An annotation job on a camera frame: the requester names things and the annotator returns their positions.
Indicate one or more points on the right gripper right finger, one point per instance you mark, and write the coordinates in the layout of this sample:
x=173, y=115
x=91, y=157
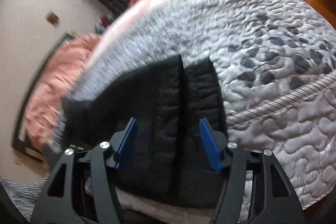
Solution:
x=273, y=198

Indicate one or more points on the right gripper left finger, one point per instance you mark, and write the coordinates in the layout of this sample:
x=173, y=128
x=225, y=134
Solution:
x=59, y=198

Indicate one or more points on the dark wooden headboard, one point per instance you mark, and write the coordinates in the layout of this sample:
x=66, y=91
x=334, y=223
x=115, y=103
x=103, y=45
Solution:
x=21, y=141

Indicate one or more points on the pink blanket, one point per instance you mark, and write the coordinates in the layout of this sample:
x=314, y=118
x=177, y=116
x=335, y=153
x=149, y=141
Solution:
x=69, y=62

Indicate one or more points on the black pants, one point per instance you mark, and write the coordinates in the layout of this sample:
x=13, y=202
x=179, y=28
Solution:
x=169, y=163

